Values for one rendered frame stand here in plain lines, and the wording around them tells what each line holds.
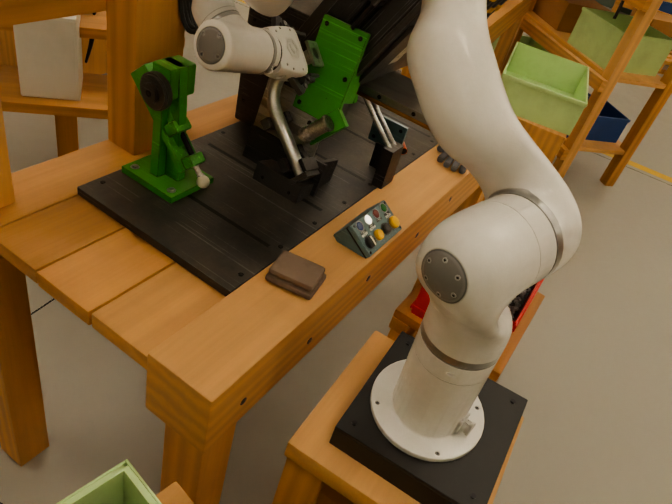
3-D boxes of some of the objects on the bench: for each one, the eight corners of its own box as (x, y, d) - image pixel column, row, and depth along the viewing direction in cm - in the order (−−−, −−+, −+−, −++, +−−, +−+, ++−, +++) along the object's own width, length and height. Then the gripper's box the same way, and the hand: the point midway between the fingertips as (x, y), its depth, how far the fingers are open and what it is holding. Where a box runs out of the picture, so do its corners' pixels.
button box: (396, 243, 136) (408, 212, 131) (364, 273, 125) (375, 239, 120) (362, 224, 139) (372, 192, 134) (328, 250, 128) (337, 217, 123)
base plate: (457, 133, 188) (459, 127, 186) (229, 299, 108) (230, 291, 107) (350, 80, 201) (352, 75, 199) (77, 194, 121) (76, 186, 120)
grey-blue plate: (393, 174, 154) (409, 127, 145) (390, 176, 153) (406, 129, 144) (364, 158, 157) (378, 111, 148) (360, 160, 155) (374, 113, 147)
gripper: (232, 16, 112) (280, 26, 127) (261, 102, 114) (306, 102, 129) (261, -2, 109) (308, 11, 124) (292, 88, 110) (334, 89, 125)
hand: (305, 57), depth 125 cm, fingers open, 8 cm apart
